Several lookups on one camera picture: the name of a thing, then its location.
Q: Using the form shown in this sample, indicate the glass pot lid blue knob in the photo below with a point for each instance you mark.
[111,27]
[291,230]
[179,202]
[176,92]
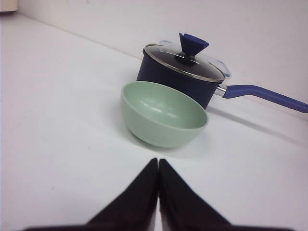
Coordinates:
[183,61]

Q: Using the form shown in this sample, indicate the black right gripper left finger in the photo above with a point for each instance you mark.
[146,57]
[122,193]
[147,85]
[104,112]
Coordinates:
[133,209]

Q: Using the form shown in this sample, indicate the green bowl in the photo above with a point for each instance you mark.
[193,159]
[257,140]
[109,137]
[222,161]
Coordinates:
[161,116]

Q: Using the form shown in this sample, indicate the dark blue saucepan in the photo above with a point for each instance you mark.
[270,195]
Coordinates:
[202,91]

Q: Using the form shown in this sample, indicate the clear container blue rim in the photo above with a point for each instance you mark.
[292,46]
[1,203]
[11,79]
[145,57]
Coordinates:
[202,57]

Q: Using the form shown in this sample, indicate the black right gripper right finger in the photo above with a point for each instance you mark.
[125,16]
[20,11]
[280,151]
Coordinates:
[181,208]

